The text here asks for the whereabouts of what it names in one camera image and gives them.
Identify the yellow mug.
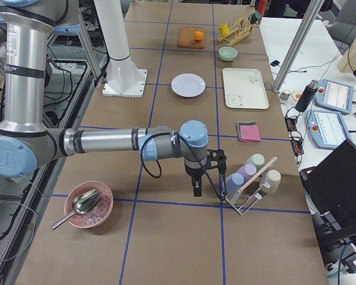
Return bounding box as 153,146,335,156
218,23,230,37

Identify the beige cup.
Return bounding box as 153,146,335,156
261,169,281,194

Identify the white wire cup rack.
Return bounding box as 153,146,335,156
225,178,275,215

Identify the blue cup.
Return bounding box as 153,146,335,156
225,173,244,195

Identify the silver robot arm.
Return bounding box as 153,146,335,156
0,1,208,197

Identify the dark green mug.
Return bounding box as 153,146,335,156
248,11,262,24

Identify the teach pendant far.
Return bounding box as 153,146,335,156
314,79,354,115

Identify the teach pendant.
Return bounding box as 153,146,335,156
314,79,354,115
305,110,351,150

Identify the aluminium frame post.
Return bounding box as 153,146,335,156
272,0,324,93

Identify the grey cloth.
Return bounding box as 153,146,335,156
236,122,256,141

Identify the black laptop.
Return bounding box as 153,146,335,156
300,139,356,238

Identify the pink cloth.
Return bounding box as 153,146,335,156
240,125,261,143

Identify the wooden cutting board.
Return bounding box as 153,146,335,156
177,26,206,49

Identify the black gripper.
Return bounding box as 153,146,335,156
185,163,205,197

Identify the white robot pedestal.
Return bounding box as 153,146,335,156
94,0,148,98

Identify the cream bear tray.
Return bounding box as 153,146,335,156
222,68,269,110

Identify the mint green bowl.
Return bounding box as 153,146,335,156
218,46,238,62

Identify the metal scoop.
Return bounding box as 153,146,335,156
50,189,104,230

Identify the wooden mug rack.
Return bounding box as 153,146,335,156
217,9,253,46

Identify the teach pendant near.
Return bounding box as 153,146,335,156
305,110,351,150

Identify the green cup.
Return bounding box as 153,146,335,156
245,153,265,169

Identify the wooden rack rod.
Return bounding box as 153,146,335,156
239,157,278,193

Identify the black bottle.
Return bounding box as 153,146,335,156
295,80,319,113

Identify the purple cup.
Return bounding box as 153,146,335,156
237,164,257,181

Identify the orange fruit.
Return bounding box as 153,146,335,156
193,31,204,42

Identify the pink bowl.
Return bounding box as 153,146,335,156
64,180,113,229

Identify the white round plate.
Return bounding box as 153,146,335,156
171,73,206,98

